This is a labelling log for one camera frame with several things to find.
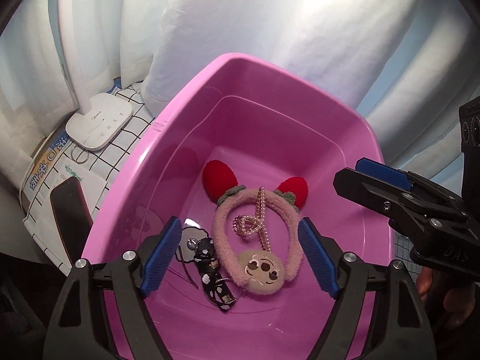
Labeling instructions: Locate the white pillow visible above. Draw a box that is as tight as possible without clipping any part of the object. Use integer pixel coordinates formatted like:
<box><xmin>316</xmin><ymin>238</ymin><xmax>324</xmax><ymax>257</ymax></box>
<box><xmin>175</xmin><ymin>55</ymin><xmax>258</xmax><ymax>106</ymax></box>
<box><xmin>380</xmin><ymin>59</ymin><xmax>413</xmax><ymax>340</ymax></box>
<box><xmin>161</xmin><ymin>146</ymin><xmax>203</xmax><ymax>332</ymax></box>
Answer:
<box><xmin>142</xmin><ymin>0</ymin><xmax>480</xmax><ymax>184</ymax></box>

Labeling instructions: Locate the pearl hair claw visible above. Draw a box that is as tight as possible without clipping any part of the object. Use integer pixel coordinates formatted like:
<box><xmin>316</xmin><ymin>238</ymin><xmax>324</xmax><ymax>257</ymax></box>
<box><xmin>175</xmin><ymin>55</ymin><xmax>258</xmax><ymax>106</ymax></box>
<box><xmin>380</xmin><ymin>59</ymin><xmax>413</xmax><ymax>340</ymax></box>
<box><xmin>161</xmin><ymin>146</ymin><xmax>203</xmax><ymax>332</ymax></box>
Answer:
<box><xmin>233</xmin><ymin>186</ymin><xmax>272</xmax><ymax>252</ymax></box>

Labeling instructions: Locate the pink plastic bin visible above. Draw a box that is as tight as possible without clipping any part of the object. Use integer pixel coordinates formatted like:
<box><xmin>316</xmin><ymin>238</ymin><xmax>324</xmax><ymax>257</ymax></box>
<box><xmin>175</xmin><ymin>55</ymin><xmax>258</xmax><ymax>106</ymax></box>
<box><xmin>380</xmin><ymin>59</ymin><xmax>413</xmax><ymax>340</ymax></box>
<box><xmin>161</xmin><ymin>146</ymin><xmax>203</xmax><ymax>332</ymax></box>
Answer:
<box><xmin>80</xmin><ymin>53</ymin><xmax>397</xmax><ymax>360</ymax></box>

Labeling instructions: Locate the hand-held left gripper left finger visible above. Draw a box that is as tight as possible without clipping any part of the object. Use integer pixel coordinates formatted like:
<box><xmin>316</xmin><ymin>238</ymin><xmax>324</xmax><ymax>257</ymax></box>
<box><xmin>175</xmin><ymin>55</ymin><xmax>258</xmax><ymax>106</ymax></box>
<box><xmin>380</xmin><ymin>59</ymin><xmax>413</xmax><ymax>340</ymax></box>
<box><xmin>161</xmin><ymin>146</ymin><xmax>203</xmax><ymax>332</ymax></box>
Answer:
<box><xmin>45</xmin><ymin>215</ymin><xmax>183</xmax><ymax>360</ymax></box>

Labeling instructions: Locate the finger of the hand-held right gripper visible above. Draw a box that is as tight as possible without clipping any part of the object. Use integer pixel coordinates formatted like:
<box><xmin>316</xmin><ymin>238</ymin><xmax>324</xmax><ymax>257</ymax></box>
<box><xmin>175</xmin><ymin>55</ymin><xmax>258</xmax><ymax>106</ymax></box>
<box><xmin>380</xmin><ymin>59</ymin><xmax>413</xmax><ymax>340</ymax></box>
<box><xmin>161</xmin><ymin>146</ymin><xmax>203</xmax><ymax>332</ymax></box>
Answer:
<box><xmin>354</xmin><ymin>157</ymin><xmax>466</xmax><ymax>211</ymax></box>
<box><xmin>334</xmin><ymin>167</ymin><xmax>469</xmax><ymax>229</ymax></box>

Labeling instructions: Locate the brown hair clip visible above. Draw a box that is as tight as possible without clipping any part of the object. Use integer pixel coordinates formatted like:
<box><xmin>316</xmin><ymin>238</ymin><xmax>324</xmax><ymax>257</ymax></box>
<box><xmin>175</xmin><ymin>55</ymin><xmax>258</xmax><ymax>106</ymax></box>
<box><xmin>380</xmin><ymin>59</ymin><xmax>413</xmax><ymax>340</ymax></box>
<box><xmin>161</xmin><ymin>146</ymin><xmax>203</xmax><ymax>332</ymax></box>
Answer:
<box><xmin>179</xmin><ymin>247</ymin><xmax>200</xmax><ymax>289</ymax></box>
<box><xmin>174</xmin><ymin>245</ymin><xmax>196</xmax><ymax>268</ymax></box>

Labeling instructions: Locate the black smartphone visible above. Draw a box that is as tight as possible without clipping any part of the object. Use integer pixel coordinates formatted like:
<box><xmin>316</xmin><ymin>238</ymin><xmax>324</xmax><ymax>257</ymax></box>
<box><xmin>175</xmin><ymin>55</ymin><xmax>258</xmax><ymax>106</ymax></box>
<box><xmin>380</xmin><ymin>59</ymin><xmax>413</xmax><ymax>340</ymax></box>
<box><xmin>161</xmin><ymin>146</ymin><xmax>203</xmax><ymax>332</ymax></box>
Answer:
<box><xmin>50</xmin><ymin>178</ymin><xmax>94</xmax><ymax>271</ymax></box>

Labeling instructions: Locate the black floral hair clip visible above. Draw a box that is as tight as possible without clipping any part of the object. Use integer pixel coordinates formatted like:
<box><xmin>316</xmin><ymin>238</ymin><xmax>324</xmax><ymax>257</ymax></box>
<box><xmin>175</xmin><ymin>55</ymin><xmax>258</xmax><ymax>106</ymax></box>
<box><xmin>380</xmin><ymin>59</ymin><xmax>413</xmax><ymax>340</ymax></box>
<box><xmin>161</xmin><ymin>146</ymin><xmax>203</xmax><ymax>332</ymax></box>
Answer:
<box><xmin>199</xmin><ymin>259</ymin><xmax>238</xmax><ymax>313</ymax></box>

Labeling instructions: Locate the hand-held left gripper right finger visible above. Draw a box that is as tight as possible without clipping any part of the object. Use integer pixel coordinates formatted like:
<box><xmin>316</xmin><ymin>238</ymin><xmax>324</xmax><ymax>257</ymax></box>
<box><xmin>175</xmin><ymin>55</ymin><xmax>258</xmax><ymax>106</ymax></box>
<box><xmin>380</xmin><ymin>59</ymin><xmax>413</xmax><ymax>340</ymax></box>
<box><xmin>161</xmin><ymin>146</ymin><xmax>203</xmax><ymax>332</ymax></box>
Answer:
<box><xmin>298</xmin><ymin>217</ymin><xmax>437</xmax><ymax>360</ymax></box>

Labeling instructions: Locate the white curtain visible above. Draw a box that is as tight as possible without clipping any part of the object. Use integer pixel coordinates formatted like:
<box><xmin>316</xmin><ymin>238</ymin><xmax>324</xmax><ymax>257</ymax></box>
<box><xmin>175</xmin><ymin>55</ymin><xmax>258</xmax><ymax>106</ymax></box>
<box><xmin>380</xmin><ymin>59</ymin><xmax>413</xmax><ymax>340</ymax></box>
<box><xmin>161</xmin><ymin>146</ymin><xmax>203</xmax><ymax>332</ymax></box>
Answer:
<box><xmin>0</xmin><ymin>0</ymin><xmax>162</xmax><ymax>181</ymax></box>

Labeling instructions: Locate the white desk lamp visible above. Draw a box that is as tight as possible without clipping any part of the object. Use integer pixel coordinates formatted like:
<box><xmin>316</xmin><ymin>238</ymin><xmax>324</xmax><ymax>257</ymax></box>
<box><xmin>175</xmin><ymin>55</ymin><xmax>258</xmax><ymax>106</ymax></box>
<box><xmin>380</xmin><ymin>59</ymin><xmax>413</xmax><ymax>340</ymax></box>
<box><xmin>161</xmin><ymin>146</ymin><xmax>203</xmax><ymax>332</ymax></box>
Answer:
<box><xmin>56</xmin><ymin>0</ymin><xmax>134</xmax><ymax>151</ymax></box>

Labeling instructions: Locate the person's right hand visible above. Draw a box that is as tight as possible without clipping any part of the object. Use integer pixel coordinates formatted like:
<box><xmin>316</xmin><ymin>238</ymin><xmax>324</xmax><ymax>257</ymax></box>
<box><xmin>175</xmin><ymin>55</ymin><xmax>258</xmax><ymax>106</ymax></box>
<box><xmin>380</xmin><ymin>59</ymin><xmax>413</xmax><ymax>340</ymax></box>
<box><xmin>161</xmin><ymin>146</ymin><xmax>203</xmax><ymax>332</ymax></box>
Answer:
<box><xmin>416</xmin><ymin>266</ymin><xmax>480</xmax><ymax>331</ymax></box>

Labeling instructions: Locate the metal key ring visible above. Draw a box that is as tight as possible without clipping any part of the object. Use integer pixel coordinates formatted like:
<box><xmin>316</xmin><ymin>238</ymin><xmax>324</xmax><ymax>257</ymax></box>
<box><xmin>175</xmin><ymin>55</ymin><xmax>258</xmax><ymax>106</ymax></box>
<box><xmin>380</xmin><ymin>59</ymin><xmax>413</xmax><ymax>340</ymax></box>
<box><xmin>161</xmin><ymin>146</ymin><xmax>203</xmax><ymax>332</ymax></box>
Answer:
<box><xmin>69</xmin><ymin>145</ymin><xmax>91</xmax><ymax>164</ymax></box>

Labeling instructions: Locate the pink plush strawberry headband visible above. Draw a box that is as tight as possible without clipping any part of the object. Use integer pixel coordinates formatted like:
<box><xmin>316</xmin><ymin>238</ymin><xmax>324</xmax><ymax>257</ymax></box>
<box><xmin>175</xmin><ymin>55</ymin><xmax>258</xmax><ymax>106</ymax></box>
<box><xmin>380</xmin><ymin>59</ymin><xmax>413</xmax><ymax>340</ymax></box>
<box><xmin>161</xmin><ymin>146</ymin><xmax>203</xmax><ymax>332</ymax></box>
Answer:
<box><xmin>202</xmin><ymin>159</ymin><xmax>310</xmax><ymax>293</ymax></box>

